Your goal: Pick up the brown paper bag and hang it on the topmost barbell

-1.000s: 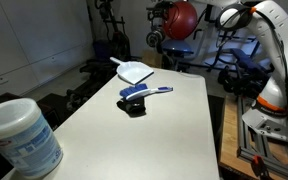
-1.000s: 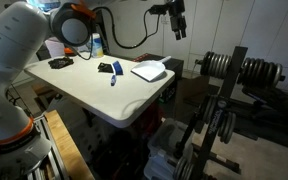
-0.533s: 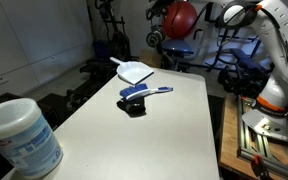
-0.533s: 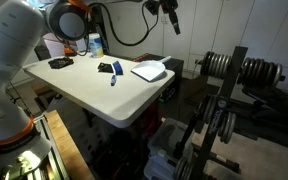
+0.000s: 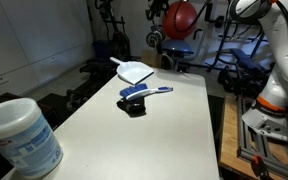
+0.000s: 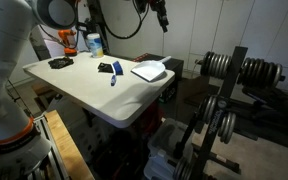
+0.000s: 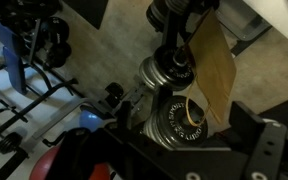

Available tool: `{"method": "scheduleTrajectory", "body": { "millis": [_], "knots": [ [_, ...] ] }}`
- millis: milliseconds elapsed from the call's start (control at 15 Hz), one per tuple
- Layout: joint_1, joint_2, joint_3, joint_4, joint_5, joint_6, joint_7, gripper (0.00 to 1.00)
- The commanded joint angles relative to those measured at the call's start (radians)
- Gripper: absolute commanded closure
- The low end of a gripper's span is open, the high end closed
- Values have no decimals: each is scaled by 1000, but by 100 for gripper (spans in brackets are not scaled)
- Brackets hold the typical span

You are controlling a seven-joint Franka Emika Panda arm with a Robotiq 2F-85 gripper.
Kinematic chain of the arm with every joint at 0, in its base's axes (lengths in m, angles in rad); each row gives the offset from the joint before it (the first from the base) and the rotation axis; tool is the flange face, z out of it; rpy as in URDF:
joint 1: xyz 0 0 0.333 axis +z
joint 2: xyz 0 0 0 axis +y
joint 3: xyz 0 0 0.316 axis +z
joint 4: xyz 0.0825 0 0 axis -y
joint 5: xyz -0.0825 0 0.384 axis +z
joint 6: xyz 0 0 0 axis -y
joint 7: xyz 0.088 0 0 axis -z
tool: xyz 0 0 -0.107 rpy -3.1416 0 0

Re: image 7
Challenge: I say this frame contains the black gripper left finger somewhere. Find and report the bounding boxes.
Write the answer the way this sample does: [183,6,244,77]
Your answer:
[116,100,135,141]

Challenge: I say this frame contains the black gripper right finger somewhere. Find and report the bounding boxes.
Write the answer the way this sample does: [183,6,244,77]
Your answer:
[228,101,288,180]

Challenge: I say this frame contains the black floor barbell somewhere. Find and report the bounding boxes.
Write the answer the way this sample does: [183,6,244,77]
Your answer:
[0,131,30,180]

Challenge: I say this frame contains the small blue ball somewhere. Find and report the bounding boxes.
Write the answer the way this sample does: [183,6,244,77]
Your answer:
[78,109,107,131]

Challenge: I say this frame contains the large chrome plate dumbbell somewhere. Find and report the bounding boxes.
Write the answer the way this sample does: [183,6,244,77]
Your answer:
[142,94,209,151]

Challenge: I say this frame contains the medium chrome plate dumbbell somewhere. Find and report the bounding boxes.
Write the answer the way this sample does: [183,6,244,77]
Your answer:
[138,44,198,93]

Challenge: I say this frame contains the black dumbbell rack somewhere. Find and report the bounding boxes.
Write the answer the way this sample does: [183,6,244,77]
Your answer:
[115,9,185,141]

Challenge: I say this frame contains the red exercise ball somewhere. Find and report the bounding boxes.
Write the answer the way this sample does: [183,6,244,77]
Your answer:
[28,144,112,180]

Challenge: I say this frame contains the black floor weights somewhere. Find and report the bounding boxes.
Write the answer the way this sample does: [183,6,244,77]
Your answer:
[38,16,73,68]

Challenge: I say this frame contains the small chrome plate dumbbell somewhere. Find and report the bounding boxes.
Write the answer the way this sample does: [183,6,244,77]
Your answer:
[146,0,193,33]

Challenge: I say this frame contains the black floor mat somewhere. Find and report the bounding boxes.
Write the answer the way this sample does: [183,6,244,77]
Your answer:
[62,0,110,30]

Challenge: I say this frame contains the blue weight bench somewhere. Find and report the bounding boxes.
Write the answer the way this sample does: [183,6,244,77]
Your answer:
[0,16,85,144]

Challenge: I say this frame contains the grey table leg frame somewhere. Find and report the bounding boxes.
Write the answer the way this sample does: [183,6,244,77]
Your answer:
[217,9,274,58]

